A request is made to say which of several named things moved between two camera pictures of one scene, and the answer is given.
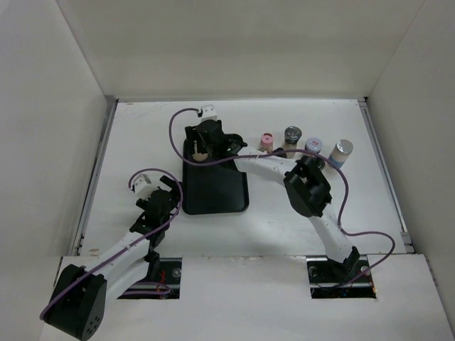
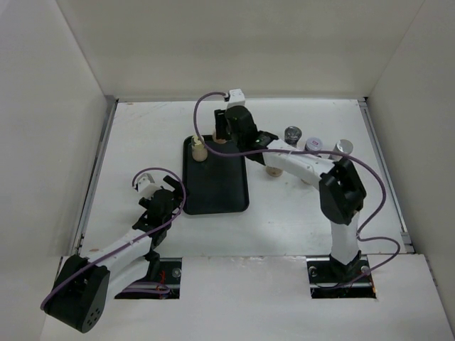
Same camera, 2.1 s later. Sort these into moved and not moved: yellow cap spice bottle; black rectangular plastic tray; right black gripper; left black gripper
Moved: right black gripper
Not moved: left black gripper; yellow cap spice bottle; black rectangular plastic tray
